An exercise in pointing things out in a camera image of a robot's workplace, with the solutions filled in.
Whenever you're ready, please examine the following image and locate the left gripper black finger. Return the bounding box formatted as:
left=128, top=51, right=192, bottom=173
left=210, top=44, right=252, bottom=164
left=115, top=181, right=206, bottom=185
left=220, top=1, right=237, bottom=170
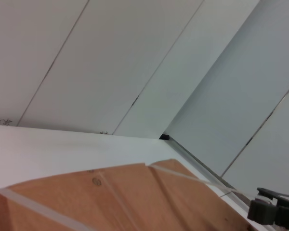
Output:
left=247, top=187, right=289, bottom=230

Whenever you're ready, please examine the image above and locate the brown cardboard box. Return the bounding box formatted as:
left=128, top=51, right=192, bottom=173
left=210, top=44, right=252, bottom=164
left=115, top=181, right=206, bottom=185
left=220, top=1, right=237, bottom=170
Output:
left=0, top=158, right=257, bottom=231

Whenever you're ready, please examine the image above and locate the white plastic packing strap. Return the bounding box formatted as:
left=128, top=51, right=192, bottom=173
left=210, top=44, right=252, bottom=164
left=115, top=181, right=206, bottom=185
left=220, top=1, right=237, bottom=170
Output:
left=150, top=164, right=243, bottom=194
left=0, top=188, right=92, bottom=231

